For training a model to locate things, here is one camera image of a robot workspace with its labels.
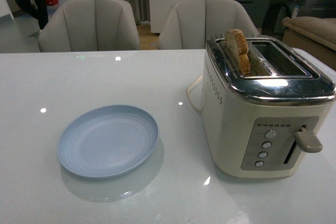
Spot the left grey upholstered chair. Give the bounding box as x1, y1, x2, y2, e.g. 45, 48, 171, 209
38, 0, 140, 52

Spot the cream toaster power cable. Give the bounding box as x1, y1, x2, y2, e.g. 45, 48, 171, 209
185, 75, 205, 116

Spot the beige sofa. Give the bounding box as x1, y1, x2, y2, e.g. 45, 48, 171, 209
282, 16, 335, 70

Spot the cream two-slot toaster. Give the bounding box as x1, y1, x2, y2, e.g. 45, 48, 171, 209
201, 35, 335, 178

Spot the grey upholstered chair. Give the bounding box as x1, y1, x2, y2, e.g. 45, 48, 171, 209
157, 0, 259, 50
38, 0, 140, 52

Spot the right grey upholstered chair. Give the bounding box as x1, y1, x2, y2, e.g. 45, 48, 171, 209
157, 0, 259, 50

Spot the slice of brown bread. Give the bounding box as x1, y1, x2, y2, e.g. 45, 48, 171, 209
225, 29, 250, 76

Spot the light blue round plate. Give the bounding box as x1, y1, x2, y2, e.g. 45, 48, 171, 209
57, 105, 159, 178

